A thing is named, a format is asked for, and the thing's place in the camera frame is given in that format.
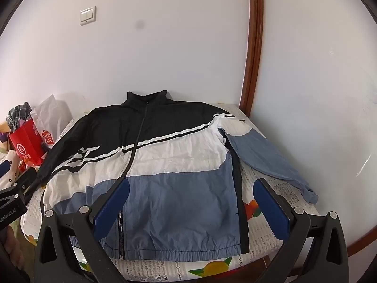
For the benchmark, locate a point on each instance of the black white blue jacket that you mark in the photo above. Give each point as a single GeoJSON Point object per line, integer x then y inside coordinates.
{"type": "Point", "coordinates": [182, 165]}

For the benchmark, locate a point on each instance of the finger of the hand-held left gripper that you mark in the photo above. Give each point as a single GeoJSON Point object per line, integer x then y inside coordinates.
{"type": "Point", "coordinates": [25, 181]}
{"type": "Point", "coordinates": [3, 169]}

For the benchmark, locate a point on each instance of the white light switch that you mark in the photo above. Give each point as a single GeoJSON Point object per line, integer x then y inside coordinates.
{"type": "Point", "coordinates": [87, 15]}

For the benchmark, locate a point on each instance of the floral printed cloth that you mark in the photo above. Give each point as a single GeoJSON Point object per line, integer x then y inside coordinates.
{"type": "Point", "coordinates": [7, 153]}

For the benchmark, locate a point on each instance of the red paper bag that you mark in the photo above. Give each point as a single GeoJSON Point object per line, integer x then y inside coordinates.
{"type": "Point", "coordinates": [28, 146]}

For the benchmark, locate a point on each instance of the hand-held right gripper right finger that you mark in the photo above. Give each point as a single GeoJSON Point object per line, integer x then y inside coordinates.
{"type": "Point", "coordinates": [271, 209]}

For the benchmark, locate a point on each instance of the wooden door frame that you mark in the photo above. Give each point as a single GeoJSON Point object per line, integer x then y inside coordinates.
{"type": "Point", "coordinates": [254, 41]}

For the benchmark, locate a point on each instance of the plaid dark cloth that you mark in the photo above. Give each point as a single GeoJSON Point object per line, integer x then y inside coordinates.
{"type": "Point", "coordinates": [19, 115]}

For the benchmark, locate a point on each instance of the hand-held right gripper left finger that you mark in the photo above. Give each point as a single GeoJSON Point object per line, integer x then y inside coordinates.
{"type": "Point", "coordinates": [113, 203]}

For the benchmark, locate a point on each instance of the white plastic bag red logo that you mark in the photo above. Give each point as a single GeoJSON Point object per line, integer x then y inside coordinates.
{"type": "Point", "coordinates": [51, 118]}

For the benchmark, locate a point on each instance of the round table with printed cloth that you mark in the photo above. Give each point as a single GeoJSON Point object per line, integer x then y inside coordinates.
{"type": "Point", "coordinates": [176, 271]}

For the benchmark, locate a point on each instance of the person's left hand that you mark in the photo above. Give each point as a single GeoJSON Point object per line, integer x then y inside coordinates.
{"type": "Point", "coordinates": [13, 249]}

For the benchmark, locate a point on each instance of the wooden table leg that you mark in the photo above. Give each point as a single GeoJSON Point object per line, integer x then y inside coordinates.
{"type": "Point", "coordinates": [266, 261]}

